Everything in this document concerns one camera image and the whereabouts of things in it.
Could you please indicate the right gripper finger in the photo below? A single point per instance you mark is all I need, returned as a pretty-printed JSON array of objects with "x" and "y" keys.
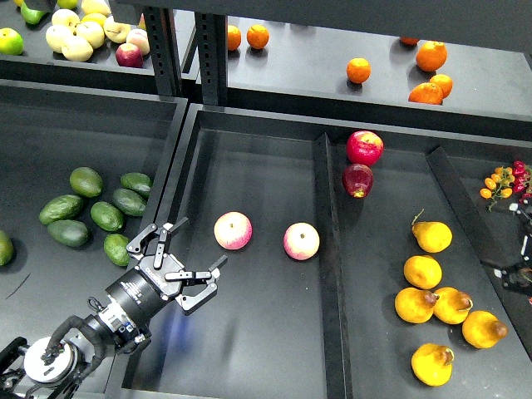
[
  {"x": 516, "y": 278},
  {"x": 523, "y": 212}
]

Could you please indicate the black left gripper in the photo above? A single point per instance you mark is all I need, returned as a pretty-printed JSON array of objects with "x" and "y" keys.
[{"x": 159, "y": 278}]

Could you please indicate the stray green avocado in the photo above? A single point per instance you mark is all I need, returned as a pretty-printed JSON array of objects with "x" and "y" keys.
[{"x": 115, "y": 247}]

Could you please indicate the stray yellow pear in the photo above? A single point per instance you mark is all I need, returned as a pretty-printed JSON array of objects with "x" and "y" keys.
[{"x": 432, "y": 364}]

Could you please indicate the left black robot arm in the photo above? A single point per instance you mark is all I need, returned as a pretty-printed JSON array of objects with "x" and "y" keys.
[{"x": 62, "y": 361}]

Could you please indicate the yellow pear lower right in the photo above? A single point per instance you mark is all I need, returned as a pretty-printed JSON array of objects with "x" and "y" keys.
[{"x": 483, "y": 330}]

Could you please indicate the yellow pear lower middle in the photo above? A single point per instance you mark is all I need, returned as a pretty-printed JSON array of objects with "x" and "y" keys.
[{"x": 452, "y": 306}]

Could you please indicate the green avocado centre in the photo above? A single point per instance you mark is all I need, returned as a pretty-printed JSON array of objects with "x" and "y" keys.
[{"x": 107, "y": 216}]

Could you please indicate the green avocado middle right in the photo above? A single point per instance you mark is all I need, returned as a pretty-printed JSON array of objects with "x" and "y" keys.
[{"x": 129, "y": 202}]

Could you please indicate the green avocado top right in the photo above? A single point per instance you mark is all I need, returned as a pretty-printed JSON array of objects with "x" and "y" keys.
[{"x": 138, "y": 182}]

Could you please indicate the green avocado bottom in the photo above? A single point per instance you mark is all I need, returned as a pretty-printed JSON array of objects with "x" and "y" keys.
[{"x": 72, "y": 233}]

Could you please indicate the yellow pear lower left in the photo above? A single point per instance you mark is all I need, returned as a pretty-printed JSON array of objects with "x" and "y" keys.
[{"x": 415, "y": 305}]

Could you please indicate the green avocado top left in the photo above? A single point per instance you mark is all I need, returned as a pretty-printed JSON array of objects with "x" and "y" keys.
[{"x": 86, "y": 182}]

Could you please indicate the green avocado at edge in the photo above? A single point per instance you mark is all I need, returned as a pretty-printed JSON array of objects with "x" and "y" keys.
[{"x": 6, "y": 249}]

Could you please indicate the pale yellow pear front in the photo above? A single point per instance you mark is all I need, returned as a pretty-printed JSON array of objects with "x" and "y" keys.
[{"x": 76, "y": 49}]

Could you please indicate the orange cherry tomato vine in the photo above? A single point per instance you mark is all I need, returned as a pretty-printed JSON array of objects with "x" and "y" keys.
[{"x": 498, "y": 186}]

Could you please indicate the red chili peppers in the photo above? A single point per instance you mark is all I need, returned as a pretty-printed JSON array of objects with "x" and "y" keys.
[{"x": 522, "y": 181}]

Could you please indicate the pink apple left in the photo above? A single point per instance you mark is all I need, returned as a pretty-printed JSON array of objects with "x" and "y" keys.
[{"x": 233, "y": 230}]

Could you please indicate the pink apple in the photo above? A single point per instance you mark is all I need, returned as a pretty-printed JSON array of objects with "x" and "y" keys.
[
  {"x": 233, "y": 230},
  {"x": 301, "y": 241}
]

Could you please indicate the black left tray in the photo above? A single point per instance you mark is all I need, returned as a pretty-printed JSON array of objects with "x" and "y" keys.
[{"x": 46, "y": 132}]

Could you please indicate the black tray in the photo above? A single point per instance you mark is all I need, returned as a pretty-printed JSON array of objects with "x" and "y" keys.
[
  {"x": 262, "y": 335},
  {"x": 46, "y": 132}
]

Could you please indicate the pink apple right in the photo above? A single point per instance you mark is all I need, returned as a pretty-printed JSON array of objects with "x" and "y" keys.
[{"x": 301, "y": 241}]

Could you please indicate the orange right small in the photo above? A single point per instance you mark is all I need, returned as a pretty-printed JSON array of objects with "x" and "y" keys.
[{"x": 444, "y": 82}]

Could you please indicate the orange front right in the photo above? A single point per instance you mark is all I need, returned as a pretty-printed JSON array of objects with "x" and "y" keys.
[{"x": 428, "y": 93}]

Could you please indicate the black middle tray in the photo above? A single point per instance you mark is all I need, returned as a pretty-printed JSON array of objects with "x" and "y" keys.
[{"x": 262, "y": 335}]

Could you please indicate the dark red apple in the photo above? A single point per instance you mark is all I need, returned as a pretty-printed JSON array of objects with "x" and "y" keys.
[{"x": 357, "y": 180}]

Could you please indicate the bright red apple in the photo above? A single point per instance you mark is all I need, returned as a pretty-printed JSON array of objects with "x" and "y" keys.
[{"x": 364, "y": 147}]

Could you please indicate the large orange top right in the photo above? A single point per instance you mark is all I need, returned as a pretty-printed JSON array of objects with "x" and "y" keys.
[{"x": 431, "y": 56}]

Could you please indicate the orange under shelf edge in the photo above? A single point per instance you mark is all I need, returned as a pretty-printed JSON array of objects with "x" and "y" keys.
[{"x": 409, "y": 41}]

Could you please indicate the red apple on shelf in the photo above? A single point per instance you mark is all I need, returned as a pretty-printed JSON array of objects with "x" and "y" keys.
[{"x": 129, "y": 55}]

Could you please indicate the pink peach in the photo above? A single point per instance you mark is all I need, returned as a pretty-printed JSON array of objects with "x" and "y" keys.
[{"x": 139, "y": 38}]

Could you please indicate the black left shelf post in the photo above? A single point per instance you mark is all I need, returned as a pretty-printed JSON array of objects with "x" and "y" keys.
[{"x": 160, "y": 27}]

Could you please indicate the black shelf post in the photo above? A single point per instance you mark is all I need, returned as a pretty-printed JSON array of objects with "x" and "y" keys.
[
  {"x": 212, "y": 45},
  {"x": 160, "y": 27}
]

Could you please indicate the orange behind post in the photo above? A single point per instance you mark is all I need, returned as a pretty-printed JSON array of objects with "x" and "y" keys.
[{"x": 234, "y": 38}]

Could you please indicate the black right shelf post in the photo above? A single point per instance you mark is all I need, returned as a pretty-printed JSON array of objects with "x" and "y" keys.
[{"x": 212, "y": 45}]

